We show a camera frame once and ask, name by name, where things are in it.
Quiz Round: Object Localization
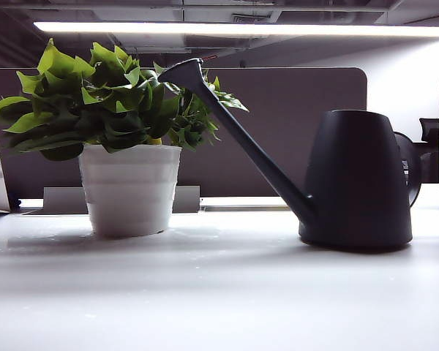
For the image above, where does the green leafy plant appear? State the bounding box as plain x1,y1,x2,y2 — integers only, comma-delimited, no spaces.
0,38,249,162

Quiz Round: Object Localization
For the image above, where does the large grey desk partition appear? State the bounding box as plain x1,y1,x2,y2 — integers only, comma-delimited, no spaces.
0,67,369,211

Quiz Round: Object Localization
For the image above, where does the black office chair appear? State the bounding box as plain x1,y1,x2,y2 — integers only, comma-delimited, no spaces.
409,117,439,184

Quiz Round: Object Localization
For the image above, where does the white plastic plant pot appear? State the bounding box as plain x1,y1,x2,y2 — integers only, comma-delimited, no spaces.
78,143,183,238

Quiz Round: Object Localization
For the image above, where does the white leaning board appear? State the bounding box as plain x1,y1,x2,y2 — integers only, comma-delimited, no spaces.
0,124,12,213

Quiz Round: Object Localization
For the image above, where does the long ceiling light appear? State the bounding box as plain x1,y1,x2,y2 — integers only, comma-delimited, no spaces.
32,20,439,39

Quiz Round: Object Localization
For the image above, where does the dark grey watering can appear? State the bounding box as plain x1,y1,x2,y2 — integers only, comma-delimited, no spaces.
157,57,424,253

